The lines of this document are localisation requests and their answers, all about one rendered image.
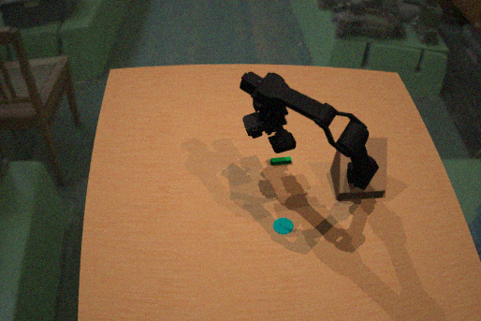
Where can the teal circle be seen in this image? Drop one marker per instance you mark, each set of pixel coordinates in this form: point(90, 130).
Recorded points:
point(283, 225)

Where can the green rectangular post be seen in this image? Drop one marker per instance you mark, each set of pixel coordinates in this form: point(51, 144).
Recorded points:
point(280, 161)

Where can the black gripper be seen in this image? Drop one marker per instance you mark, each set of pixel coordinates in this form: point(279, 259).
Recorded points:
point(281, 141)

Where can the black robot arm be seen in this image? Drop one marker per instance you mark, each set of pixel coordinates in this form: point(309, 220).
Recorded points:
point(277, 95)

